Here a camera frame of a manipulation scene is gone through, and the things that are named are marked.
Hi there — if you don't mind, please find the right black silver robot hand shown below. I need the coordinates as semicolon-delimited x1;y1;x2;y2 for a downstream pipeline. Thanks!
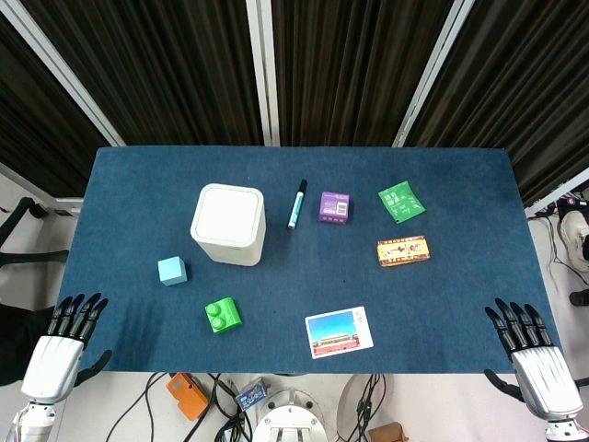
482;297;584;423

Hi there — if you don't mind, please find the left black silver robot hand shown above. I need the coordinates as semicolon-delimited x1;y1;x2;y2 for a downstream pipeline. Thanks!
21;292;113;405

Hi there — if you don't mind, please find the green toy building brick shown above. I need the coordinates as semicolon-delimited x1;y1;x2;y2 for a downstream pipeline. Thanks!
204;297;243;336

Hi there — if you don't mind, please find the white square bin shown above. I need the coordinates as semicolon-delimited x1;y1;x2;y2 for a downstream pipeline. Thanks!
190;182;268;267

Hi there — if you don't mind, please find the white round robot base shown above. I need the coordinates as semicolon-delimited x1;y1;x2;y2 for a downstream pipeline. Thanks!
251;389;326;442

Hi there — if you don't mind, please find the orange plastic device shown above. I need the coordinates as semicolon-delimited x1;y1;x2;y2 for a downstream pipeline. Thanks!
166;372;211;422

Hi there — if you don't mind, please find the white sneaker shoe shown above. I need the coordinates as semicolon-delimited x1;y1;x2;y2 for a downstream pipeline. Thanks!
560;209;589;273

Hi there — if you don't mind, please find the light blue cube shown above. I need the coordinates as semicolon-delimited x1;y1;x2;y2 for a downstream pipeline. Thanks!
156;256;189;287

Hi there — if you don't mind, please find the black office chair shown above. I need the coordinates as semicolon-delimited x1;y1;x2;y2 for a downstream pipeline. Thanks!
0;196;70;268

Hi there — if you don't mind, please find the brown cardboard box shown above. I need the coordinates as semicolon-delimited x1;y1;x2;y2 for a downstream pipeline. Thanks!
367;422;410;442

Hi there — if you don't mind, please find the white round disc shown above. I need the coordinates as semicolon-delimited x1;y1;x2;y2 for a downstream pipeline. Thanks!
335;373;387;442

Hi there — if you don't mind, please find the blue circuit board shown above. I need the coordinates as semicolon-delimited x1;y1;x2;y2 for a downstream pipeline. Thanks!
235;378;269;412

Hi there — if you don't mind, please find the palace photo postcard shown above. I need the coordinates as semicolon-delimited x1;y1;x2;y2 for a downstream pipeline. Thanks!
304;306;375;360

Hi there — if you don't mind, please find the green foil packet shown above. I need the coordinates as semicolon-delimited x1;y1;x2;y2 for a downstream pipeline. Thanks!
377;180;427;226

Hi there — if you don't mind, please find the blue table cloth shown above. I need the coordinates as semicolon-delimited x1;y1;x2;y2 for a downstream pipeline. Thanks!
40;145;565;375

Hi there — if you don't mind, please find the purple cube box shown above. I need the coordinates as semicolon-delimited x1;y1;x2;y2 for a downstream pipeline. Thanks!
318;191;354;226

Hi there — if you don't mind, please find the teal white marker pen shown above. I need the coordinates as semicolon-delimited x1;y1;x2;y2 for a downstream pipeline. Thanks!
287;179;308;230

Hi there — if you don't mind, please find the black pleated curtain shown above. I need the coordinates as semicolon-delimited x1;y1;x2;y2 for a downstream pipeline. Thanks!
271;0;455;147
20;0;264;147

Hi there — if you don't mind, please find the black floor cable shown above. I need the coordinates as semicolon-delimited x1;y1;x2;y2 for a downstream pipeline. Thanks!
104;371;167;442

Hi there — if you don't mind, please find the white frame post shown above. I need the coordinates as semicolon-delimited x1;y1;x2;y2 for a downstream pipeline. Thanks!
391;0;475;148
0;8;126;147
245;0;281;147

